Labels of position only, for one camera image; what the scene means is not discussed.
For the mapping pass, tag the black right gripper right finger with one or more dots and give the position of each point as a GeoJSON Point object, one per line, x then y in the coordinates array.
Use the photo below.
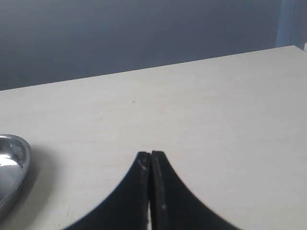
{"type": "Point", "coordinates": [173, 206]}

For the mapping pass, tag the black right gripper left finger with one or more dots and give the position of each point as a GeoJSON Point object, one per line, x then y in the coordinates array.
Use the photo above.
{"type": "Point", "coordinates": [126, 208]}

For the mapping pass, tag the round stainless steel plate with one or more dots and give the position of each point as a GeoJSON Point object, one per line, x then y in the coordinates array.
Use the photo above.
{"type": "Point", "coordinates": [15, 158]}

